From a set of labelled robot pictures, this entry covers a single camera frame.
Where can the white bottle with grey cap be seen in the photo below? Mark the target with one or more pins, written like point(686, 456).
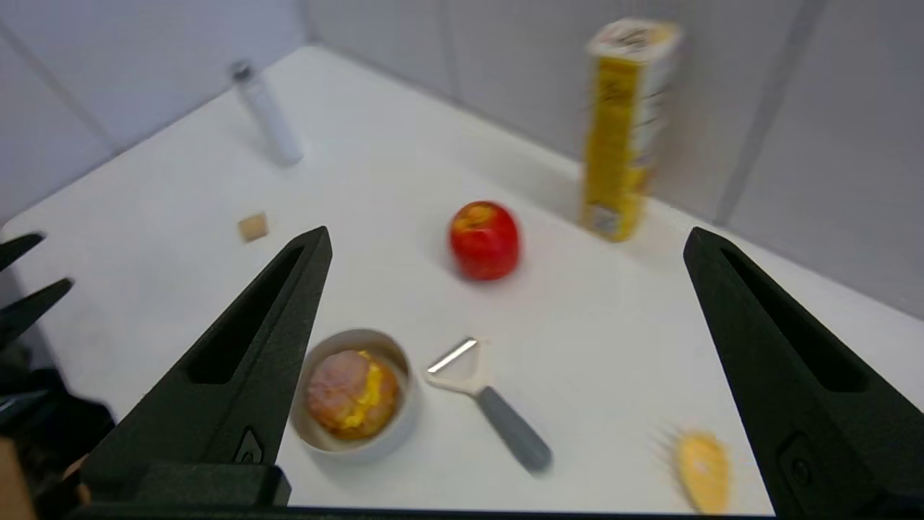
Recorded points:
point(271, 119)

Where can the tall yellow carton box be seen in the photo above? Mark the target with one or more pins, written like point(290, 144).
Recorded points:
point(624, 137)

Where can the beige round bowl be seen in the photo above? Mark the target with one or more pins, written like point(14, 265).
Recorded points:
point(393, 440)

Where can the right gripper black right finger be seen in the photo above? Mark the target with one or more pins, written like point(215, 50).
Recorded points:
point(801, 368)

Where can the golden cream puff bread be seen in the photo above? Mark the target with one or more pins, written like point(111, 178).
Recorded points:
point(354, 396)

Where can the small ribbed wooden cylinder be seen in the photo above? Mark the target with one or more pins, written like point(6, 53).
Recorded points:
point(253, 227)

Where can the red apple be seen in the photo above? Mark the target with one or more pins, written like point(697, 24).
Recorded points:
point(485, 242)

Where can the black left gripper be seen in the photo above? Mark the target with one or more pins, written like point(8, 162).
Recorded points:
point(50, 419)

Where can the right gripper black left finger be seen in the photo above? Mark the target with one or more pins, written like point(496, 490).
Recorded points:
point(238, 375)

